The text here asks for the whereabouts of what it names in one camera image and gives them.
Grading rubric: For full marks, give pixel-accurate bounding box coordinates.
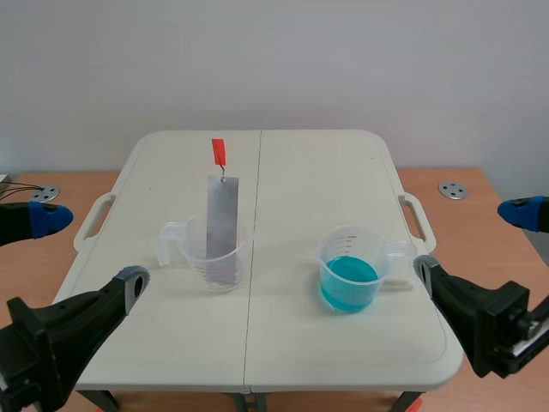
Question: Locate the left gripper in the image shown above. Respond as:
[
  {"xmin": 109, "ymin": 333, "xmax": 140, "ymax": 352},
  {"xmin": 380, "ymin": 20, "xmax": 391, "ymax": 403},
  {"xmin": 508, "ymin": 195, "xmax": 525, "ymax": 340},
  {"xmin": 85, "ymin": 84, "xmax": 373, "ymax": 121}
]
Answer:
[{"xmin": 0, "ymin": 265, "xmax": 151, "ymax": 412}]

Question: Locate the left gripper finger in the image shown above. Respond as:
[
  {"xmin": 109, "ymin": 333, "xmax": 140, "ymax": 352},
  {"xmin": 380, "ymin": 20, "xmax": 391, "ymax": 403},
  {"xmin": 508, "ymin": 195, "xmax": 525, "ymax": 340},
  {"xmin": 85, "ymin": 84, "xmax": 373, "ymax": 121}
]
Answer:
[{"xmin": 0, "ymin": 201, "xmax": 75, "ymax": 249}]

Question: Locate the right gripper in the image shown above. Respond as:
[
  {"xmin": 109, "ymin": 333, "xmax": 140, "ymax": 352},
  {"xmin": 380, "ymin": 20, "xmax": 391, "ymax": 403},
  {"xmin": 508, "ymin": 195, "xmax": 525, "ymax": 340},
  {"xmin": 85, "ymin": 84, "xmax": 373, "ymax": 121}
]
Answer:
[{"xmin": 413, "ymin": 196, "xmax": 549, "ymax": 379}]

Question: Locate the clear beaker with blue liquid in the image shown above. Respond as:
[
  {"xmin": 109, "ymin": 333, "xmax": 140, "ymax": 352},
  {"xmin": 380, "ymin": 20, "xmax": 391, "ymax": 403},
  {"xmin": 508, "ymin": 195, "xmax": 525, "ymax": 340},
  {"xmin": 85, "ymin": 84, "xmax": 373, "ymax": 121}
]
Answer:
[{"xmin": 309, "ymin": 224, "xmax": 419, "ymax": 316}]

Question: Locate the empty clear plastic beaker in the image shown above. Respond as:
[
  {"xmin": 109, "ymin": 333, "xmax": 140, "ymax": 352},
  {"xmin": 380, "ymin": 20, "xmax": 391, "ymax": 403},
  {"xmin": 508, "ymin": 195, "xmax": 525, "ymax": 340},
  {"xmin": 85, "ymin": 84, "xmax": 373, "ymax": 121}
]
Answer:
[{"xmin": 154, "ymin": 216, "xmax": 255, "ymax": 294}]

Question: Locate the black table leg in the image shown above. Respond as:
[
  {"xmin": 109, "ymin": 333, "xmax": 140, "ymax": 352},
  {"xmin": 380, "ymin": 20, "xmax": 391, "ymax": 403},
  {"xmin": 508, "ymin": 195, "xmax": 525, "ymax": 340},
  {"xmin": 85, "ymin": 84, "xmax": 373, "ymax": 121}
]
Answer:
[
  {"xmin": 75, "ymin": 389, "xmax": 122, "ymax": 412},
  {"xmin": 393, "ymin": 390, "xmax": 426, "ymax": 412},
  {"xmin": 220, "ymin": 391, "xmax": 270, "ymax": 412}
]

